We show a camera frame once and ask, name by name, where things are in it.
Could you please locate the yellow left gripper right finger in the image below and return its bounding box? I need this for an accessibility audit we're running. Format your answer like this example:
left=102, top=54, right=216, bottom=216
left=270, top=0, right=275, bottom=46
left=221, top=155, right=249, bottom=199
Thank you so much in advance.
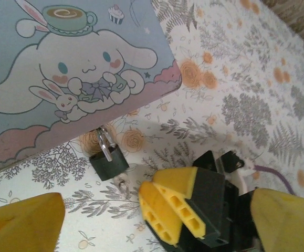
left=249, top=188, right=304, bottom=252

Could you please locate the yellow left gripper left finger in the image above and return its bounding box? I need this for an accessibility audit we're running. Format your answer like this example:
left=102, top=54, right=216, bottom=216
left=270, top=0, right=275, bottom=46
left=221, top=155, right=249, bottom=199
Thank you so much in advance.
left=0, top=192, right=66, bottom=252

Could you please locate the silver key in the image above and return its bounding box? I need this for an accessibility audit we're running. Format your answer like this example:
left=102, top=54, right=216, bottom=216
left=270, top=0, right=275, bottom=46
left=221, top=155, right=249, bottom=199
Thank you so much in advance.
left=116, top=176, right=129, bottom=193

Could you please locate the dark padlock with silver shackle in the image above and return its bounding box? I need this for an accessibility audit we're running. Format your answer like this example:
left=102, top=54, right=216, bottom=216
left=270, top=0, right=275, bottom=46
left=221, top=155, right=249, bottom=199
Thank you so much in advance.
left=89, top=127, right=130, bottom=182

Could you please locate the floral tablecloth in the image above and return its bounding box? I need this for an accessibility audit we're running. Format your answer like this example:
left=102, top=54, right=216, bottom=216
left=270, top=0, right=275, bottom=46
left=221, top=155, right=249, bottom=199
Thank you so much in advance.
left=0, top=0, right=304, bottom=252

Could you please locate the cartoon bunny mat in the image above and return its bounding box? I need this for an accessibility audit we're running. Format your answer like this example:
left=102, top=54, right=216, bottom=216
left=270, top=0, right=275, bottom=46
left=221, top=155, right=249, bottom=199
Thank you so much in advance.
left=0, top=0, right=183, bottom=175

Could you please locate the purple cable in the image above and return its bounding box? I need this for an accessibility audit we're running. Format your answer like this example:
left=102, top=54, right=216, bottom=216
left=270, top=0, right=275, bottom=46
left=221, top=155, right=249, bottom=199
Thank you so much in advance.
left=253, top=164, right=296, bottom=195

